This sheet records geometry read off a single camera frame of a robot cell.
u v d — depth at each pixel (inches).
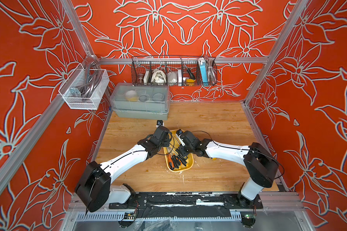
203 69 32.9
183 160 33.3
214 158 22.9
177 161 32.7
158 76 35.8
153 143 24.7
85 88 30.5
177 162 32.6
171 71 39.1
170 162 32.2
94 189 15.9
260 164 17.9
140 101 39.1
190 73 37.4
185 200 29.2
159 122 29.2
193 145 26.2
